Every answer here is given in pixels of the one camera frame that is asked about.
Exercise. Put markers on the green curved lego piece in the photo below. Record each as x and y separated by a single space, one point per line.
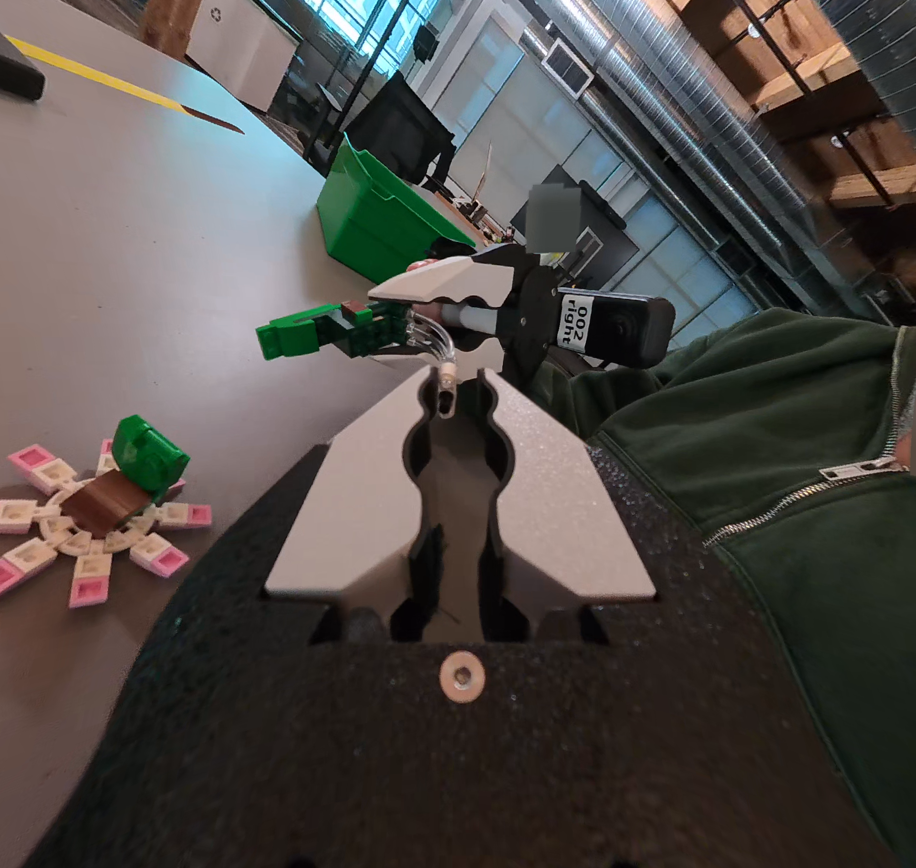
147 453

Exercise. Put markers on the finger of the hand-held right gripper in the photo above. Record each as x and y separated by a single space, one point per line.
451 279
401 358

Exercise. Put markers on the large silver ventilation duct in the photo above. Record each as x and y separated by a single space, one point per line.
859 16

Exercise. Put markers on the green plastic bin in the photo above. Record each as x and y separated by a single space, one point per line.
372 224

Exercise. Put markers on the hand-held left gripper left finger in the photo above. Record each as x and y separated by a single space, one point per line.
350 510

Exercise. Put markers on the pink white lego flower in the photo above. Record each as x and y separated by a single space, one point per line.
86 517

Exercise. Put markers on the green zip jacket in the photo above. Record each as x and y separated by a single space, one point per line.
787 488

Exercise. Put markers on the black office chair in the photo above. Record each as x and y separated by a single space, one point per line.
397 127

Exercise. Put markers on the yellow tape strip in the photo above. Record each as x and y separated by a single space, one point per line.
107 77

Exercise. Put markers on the black flat box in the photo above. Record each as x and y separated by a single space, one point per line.
18 73

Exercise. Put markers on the person's right hand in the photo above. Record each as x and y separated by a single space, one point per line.
419 265

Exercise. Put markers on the black monitor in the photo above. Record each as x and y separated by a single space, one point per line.
608 245

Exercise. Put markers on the white recycling cabinet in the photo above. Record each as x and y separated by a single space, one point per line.
243 38

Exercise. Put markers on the person's right forearm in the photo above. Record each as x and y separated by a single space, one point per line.
608 395

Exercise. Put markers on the white vent grille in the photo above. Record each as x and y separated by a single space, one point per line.
567 70

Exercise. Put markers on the green lego stem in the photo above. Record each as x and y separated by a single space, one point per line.
293 335

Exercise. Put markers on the wooden post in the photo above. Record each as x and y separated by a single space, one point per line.
175 2

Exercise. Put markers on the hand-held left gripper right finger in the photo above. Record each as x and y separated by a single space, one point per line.
565 517

